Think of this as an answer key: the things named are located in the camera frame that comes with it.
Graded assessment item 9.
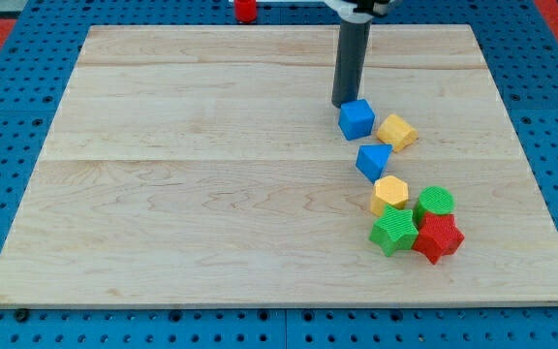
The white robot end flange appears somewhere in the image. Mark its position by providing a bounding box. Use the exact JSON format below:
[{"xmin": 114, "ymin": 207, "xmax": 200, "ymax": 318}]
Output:
[{"xmin": 323, "ymin": 0, "xmax": 401, "ymax": 23}]

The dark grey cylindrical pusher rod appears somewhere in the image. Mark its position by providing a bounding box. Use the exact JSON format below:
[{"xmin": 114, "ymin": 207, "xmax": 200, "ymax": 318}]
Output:
[{"xmin": 331, "ymin": 19, "xmax": 371, "ymax": 109}]

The blue cube block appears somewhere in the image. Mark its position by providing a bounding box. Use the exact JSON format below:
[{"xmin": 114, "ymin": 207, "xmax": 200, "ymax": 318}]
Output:
[{"xmin": 338, "ymin": 99, "xmax": 375, "ymax": 141}]

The yellow heart block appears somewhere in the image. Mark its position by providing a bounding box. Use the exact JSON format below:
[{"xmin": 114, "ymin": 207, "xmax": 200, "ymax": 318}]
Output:
[{"xmin": 376, "ymin": 113, "xmax": 419, "ymax": 152}]

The blue triangle block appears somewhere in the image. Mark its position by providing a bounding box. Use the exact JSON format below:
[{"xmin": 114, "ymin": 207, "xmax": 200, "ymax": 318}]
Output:
[{"xmin": 356, "ymin": 143, "xmax": 392, "ymax": 183}]

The red cylinder block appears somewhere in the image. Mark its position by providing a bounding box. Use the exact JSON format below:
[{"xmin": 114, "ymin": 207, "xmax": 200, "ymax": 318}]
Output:
[{"xmin": 233, "ymin": 0, "xmax": 258, "ymax": 23}]

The yellow hexagon block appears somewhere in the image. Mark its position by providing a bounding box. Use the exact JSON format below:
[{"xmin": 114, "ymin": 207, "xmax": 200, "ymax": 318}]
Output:
[{"xmin": 370, "ymin": 175, "xmax": 409, "ymax": 216}]

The green cylinder block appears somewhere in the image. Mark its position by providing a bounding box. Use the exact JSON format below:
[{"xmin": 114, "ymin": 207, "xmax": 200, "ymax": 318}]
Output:
[{"xmin": 414, "ymin": 186, "xmax": 455, "ymax": 225}]

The green star block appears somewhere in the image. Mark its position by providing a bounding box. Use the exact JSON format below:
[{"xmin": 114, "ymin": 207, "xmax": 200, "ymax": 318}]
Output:
[{"xmin": 369, "ymin": 205, "xmax": 419, "ymax": 257}]

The wooden board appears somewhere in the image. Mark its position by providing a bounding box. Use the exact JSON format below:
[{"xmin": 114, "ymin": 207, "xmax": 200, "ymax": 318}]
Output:
[{"xmin": 0, "ymin": 25, "xmax": 558, "ymax": 309}]

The red star block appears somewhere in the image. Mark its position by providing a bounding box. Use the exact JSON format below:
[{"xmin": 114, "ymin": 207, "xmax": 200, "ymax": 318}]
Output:
[{"xmin": 412, "ymin": 212, "xmax": 465, "ymax": 265}]

